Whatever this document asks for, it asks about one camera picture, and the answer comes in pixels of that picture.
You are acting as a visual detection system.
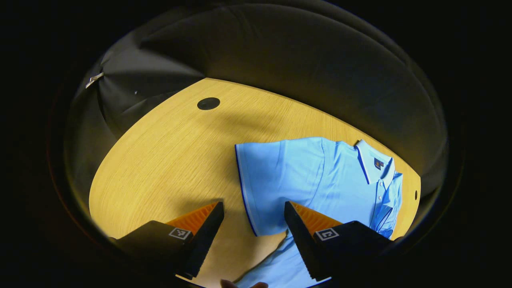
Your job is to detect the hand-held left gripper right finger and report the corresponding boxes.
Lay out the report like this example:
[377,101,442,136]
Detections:
[284,201,394,282]

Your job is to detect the black backdrop cloth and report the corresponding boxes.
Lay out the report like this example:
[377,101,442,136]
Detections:
[64,2,448,208]

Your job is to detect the white clip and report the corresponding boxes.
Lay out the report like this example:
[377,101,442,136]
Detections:
[85,72,105,89]

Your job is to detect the light blue T-shirt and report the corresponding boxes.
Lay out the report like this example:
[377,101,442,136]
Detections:
[234,137,404,288]

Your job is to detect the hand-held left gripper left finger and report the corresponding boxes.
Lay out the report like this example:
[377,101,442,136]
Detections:
[110,201,224,281]

